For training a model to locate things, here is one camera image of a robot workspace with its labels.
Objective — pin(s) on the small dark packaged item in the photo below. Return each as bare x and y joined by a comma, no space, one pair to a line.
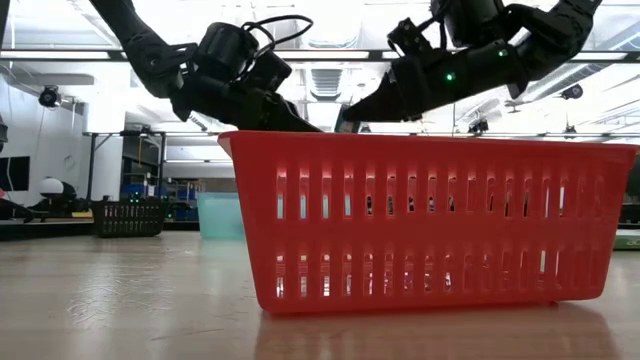
345,125

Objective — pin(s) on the black slotted basket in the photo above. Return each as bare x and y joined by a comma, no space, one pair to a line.
130,220

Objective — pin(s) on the black hanging camera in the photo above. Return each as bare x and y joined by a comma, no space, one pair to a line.
50,96
572,91
479,127

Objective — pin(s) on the black wall monitor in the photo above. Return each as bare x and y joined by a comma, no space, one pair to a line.
17,172

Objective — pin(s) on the teal translucent plastic bin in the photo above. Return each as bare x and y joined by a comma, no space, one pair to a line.
220,215

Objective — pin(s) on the red slotted plastic basket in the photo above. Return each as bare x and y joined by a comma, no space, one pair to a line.
425,235

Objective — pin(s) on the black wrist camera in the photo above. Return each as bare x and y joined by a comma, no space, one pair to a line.
410,37
270,70

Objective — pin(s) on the black overhead light beam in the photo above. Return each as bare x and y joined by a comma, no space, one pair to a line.
376,55

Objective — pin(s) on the blue storage crate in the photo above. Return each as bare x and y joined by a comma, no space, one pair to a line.
131,191

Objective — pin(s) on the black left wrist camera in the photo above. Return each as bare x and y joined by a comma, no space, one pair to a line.
270,70

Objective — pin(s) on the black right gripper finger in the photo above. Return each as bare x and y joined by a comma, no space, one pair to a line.
380,107

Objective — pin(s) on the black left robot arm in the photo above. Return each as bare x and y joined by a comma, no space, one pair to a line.
145,50

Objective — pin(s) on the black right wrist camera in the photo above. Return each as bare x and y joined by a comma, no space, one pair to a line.
410,37

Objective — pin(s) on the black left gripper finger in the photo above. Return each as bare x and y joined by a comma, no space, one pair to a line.
260,122
290,120

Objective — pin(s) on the black shelving rack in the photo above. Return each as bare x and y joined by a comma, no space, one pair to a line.
141,150

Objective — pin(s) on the green flat box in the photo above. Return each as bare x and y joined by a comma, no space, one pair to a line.
627,242

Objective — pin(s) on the white globe lamp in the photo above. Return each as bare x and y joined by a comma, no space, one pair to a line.
51,186

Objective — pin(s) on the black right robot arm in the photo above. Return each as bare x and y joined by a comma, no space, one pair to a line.
550,35

